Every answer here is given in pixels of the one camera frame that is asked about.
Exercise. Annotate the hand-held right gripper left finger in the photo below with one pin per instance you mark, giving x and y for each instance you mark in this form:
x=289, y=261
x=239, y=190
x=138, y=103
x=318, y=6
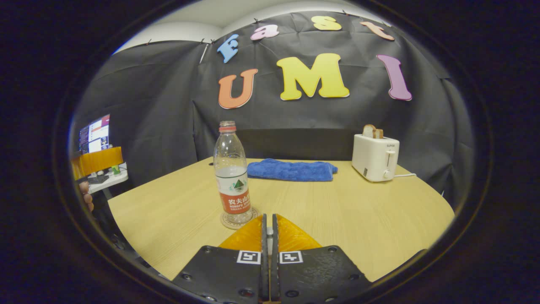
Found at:
x=264, y=274

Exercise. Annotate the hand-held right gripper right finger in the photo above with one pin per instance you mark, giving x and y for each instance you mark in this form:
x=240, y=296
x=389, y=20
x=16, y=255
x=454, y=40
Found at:
x=275, y=274

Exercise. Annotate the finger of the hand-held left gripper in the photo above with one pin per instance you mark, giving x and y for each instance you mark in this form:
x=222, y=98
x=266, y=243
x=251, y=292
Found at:
x=99, y=160

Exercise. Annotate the white teacup lid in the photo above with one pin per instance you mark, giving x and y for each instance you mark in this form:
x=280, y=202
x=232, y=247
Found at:
x=269, y=236

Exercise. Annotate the round wooden coaster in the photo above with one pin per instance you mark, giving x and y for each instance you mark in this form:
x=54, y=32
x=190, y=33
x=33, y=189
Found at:
x=236, y=227

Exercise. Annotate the clear plastic water bottle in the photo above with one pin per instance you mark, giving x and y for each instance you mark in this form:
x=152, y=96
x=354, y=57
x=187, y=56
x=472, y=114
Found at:
x=232, y=181

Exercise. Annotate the black keyboard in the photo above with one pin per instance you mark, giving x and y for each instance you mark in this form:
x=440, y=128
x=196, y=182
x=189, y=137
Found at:
x=98, y=179

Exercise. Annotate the white side desk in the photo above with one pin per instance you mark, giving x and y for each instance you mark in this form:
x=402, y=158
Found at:
x=116, y=179

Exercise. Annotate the computer monitor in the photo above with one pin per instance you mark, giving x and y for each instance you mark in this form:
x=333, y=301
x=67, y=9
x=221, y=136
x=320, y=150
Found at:
x=96, y=135

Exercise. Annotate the blue towel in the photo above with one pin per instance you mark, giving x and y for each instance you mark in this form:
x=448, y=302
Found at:
x=291, y=170

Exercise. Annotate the white toaster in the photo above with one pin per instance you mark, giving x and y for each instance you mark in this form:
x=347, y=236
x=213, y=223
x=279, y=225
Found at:
x=374, y=158

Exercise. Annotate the black backdrop cloth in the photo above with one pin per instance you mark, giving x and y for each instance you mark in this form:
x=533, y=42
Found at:
x=295, y=122

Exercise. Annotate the bread slice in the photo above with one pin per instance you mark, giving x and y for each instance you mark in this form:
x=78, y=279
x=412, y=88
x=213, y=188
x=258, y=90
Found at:
x=372, y=131

